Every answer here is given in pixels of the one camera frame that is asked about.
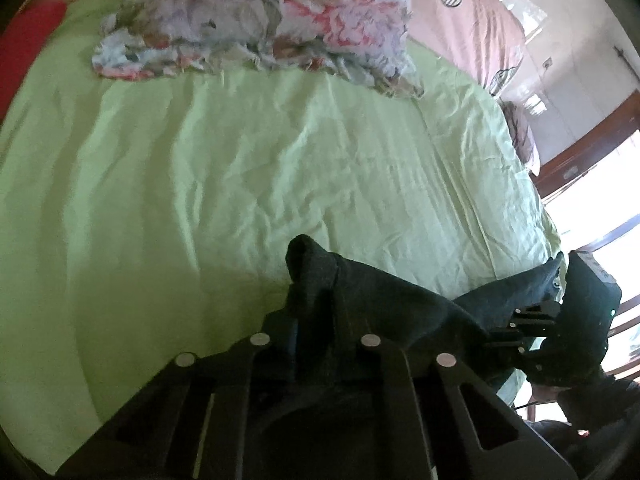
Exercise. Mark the dark wooden window frame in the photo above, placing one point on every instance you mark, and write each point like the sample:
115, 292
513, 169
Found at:
591, 191

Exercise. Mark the pink quilt with plaid hearts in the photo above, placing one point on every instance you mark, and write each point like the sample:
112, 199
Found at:
481, 37

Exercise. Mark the black pants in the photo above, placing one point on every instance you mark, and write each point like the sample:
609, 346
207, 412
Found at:
414, 317

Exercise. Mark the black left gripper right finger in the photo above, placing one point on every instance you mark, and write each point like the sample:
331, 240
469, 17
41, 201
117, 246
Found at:
438, 420

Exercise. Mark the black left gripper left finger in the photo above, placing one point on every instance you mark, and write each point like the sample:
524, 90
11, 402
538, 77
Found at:
189, 421

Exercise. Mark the red folded blanket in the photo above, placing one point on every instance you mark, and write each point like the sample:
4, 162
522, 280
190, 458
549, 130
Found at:
21, 43

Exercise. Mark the floral ruffled pillow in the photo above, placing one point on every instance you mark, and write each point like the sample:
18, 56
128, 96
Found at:
362, 41

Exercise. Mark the light green bed sheet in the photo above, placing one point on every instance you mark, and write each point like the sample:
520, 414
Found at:
143, 219

